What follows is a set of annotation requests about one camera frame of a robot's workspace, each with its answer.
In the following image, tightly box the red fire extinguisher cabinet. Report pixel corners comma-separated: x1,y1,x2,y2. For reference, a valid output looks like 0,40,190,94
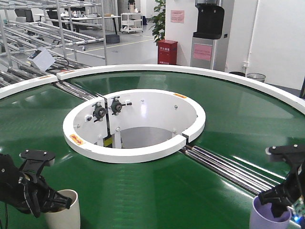
157,40,178,65

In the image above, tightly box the lavender purple cup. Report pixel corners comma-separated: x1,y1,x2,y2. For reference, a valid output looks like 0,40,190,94
249,196,292,229

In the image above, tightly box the wire mesh waste bin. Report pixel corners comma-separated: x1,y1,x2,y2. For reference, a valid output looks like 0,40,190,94
246,73,266,83

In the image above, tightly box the white rolling cart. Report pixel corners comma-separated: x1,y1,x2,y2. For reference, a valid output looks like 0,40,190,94
120,13,143,33

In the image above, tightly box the green potted plant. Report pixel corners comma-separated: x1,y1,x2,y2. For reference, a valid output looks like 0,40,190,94
151,0,166,45

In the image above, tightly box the metal roller rack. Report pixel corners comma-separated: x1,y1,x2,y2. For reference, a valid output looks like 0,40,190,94
0,0,105,91

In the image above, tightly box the white inner conveyor ring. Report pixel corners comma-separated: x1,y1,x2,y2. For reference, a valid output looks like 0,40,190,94
63,89,206,164

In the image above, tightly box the grey water dispenser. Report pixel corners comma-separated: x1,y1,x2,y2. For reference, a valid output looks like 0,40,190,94
191,0,224,69

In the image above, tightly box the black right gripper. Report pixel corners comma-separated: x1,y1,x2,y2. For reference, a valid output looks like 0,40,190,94
258,144,305,218

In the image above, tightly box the grey control box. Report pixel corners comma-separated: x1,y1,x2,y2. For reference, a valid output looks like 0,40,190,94
27,47,55,71

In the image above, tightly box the steel conveyor rollers right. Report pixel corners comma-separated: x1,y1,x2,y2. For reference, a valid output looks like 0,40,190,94
181,145,280,195

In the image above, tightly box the cream white cup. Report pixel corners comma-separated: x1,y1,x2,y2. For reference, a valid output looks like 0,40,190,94
44,189,81,229

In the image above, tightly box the white outer conveyor rim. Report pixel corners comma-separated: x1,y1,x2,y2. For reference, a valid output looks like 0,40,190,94
0,64,305,114

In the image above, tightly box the green circular conveyor belt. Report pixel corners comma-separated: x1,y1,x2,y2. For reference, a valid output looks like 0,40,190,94
0,71,305,229

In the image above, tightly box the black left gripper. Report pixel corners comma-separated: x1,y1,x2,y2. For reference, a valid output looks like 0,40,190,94
0,150,72,218

